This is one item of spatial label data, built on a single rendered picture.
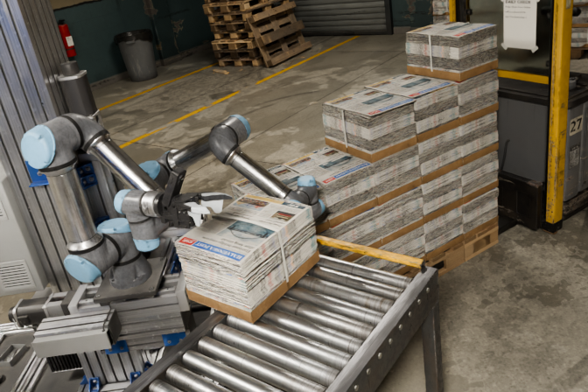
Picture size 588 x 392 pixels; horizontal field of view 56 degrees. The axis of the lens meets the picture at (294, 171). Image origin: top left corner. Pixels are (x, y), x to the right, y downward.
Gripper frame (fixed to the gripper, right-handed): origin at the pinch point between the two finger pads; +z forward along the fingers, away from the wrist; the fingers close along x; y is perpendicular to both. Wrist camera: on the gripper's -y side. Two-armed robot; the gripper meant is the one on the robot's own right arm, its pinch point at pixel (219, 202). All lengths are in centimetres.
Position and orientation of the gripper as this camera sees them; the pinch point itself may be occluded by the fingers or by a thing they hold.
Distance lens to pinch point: 151.0
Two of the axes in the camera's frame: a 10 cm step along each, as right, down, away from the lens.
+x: -4.2, 3.0, -8.6
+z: 9.0, 0.4, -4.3
